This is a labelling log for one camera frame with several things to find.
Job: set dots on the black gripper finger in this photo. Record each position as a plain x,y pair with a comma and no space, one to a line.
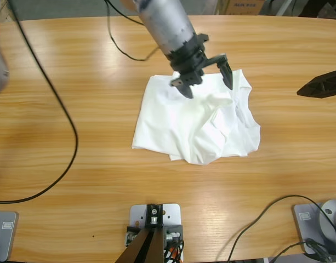
324,87
188,80
226,72

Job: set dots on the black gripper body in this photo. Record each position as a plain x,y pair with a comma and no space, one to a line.
188,59

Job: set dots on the white Unitree t-shirt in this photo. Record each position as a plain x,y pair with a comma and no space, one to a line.
170,131

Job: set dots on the white AUX cardboard box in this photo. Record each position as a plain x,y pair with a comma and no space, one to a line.
244,8

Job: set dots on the grey metal rack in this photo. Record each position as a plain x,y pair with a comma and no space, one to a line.
277,6

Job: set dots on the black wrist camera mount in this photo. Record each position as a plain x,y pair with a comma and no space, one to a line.
202,37

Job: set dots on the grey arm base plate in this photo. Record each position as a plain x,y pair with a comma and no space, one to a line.
304,227
6,235

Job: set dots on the white mount plate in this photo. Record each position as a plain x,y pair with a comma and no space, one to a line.
136,212

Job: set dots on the black corner bracket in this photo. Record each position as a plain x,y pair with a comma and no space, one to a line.
130,233
173,233

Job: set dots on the dark brown camera post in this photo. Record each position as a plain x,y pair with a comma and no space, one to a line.
140,246

